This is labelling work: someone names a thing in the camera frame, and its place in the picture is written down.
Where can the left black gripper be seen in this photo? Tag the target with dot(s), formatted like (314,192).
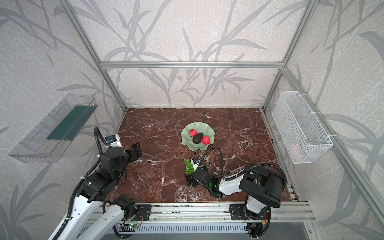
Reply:
(131,153)

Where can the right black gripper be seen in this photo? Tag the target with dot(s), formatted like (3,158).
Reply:
(193,176)

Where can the green fake grape bunch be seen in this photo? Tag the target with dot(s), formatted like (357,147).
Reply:
(189,166)

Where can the dark fake avocado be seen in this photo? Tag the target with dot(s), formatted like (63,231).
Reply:
(197,138)

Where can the red fake apple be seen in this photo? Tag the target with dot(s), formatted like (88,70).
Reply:
(193,132)
(206,140)

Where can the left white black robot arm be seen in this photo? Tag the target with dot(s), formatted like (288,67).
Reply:
(93,191)

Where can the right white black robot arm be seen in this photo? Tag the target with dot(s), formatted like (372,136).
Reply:
(263,184)

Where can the green scalloped fruit bowl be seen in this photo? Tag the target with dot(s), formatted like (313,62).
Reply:
(187,139)

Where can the small green circuit board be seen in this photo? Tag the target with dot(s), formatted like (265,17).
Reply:
(131,227)

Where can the pink object in basket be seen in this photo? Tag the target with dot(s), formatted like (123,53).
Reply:
(294,151)

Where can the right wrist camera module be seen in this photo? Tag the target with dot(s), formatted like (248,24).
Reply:
(196,161)

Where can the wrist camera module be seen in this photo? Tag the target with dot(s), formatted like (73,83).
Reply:
(196,161)
(113,141)

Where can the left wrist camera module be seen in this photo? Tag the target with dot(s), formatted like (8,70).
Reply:
(113,141)

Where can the aluminium front rail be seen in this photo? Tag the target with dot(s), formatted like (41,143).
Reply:
(219,212)

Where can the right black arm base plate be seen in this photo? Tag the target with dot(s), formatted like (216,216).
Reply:
(239,212)

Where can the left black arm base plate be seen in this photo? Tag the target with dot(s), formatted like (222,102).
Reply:
(143,212)

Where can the clear plastic wall tray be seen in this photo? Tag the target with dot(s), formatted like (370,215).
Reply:
(48,141)

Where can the white wire mesh basket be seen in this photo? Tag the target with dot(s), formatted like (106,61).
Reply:
(299,124)

